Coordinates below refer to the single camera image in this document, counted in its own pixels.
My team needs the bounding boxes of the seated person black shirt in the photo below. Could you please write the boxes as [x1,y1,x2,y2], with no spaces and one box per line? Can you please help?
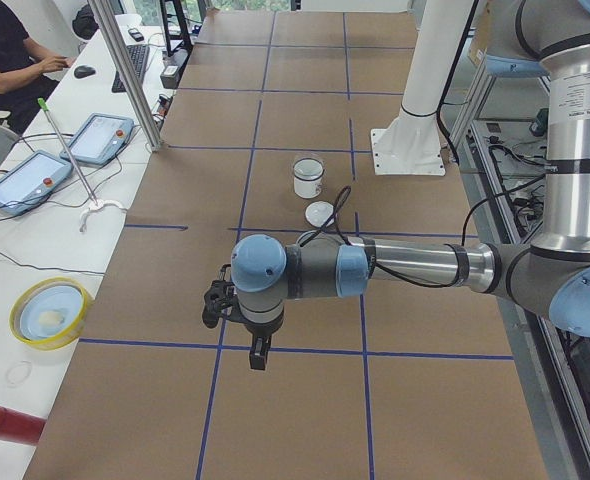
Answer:
[0,1,74,135]

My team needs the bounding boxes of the white plastic hook clip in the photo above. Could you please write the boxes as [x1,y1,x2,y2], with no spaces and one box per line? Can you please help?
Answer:
[79,199,127,233]

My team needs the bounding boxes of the teach pendant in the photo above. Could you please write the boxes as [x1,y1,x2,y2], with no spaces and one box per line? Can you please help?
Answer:
[0,150,73,215]
[67,113,134,166]

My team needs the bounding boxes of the black keyboard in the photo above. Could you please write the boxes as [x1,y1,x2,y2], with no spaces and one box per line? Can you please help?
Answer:
[111,43,152,94]

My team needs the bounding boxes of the white enamel mug blue rim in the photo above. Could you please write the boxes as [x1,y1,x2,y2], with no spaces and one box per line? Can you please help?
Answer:
[293,175,323,199]

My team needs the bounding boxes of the yellow tape roll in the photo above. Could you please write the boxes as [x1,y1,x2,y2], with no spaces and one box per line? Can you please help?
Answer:
[9,277,93,351]

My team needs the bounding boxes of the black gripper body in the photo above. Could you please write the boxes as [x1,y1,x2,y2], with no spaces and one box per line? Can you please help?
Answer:
[202,264,283,350]

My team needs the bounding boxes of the far teach pendant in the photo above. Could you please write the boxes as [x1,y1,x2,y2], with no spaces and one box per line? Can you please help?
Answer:
[67,113,134,166]

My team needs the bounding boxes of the aluminium frame post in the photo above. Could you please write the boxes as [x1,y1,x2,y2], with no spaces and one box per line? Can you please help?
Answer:
[88,0,162,152]

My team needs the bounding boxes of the near teach pendant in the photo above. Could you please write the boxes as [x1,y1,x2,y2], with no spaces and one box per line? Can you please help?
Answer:
[0,150,73,215]

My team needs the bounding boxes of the black computer mouse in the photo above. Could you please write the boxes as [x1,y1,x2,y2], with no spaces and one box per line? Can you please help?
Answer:
[73,65,96,79]

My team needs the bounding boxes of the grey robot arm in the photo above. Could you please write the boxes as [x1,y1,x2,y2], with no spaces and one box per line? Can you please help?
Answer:
[202,1,590,368]

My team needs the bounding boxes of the metal rod green tip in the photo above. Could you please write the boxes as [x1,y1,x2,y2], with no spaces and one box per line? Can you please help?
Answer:
[37,97,99,207]

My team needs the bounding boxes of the red bottle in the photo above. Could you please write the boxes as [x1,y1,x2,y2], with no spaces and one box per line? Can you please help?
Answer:
[0,406,46,446]

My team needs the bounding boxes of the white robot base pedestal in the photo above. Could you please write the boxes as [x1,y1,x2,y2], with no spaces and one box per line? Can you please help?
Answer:
[371,0,478,176]

